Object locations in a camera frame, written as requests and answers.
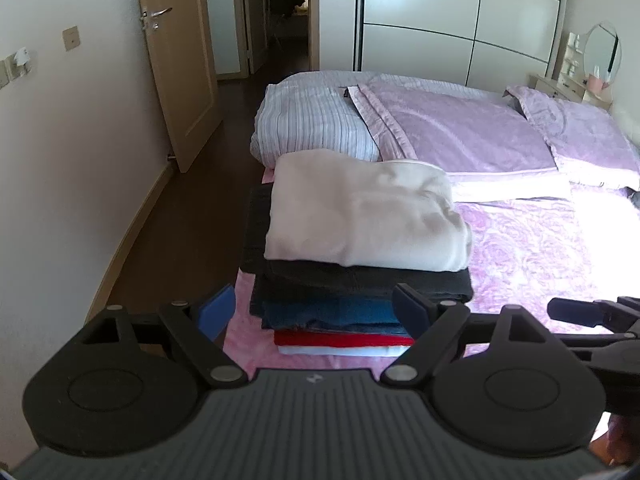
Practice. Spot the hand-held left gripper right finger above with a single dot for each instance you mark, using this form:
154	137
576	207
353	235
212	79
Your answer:
407	310

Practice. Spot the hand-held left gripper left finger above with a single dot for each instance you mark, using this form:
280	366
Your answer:
217	310

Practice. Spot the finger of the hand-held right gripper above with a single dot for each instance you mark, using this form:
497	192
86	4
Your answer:
575	311

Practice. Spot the cream garment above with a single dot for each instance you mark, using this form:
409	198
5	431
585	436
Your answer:
360	210

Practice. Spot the person's right hand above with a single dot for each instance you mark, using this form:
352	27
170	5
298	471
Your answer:
627	440

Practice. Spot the dark grey folded garment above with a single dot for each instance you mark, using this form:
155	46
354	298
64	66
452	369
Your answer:
350	285

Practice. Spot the red folded garment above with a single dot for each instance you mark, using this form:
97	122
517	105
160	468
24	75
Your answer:
340	339

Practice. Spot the pink fluffy blanket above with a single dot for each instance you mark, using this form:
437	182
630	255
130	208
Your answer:
525	250

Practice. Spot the white folded garment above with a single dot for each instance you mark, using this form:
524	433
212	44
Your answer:
325	351

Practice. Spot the lavender bed pillow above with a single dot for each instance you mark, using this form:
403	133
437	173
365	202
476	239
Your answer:
585	140

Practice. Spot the pink quilt with striped lining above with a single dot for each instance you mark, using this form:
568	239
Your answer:
460	130

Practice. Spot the cream dresser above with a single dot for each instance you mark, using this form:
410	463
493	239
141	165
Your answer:
560	87

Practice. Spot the beige wooden door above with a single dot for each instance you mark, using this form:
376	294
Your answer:
180	85

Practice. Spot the small cosmetics shelf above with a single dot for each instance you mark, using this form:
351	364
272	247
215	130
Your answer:
574	55

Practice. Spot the oval vanity mirror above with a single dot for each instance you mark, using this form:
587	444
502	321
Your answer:
600	50

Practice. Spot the white wardrobe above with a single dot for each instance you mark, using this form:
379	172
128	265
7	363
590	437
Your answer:
425	10

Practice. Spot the beige wall switch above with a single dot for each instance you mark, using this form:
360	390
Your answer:
71	38

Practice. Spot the wall switch panel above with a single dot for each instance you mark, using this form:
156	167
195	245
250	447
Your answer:
15	67

